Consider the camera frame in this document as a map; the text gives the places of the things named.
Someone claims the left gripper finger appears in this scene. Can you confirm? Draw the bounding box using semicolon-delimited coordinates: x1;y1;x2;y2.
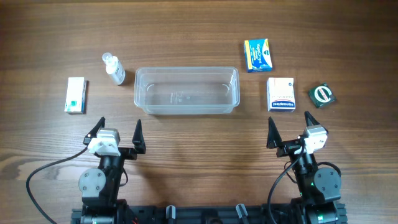
83;117;105;145
132;119;146;154

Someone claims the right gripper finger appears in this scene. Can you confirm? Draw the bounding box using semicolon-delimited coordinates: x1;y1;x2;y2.
267;117;282;148
304;111;328;133

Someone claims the small dark green box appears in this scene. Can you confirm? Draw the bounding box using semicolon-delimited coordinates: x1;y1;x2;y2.
308;83;336;108

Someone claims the white green medicine box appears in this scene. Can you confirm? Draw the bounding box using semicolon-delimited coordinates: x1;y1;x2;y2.
64;77;86;114

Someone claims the white Hansaplast box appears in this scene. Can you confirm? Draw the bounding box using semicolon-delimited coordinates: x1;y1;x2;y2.
267;77;296;112

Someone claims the blue yellow VapoDrops box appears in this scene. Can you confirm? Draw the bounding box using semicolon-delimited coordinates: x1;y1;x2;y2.
244;39;273;73

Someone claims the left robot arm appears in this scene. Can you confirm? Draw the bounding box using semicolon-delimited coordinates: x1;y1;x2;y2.
71;117;146;224

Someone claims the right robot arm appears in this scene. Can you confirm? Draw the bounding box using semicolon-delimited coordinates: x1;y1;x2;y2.
267;111;347;224

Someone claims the clear plastic container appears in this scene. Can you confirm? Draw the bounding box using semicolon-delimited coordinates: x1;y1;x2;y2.
134;67;240;115

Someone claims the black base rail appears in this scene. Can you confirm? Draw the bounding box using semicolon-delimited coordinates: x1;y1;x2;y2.
70;203;348;224

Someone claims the left black cable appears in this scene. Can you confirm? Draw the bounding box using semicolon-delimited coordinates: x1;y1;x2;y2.
25;146;90;224

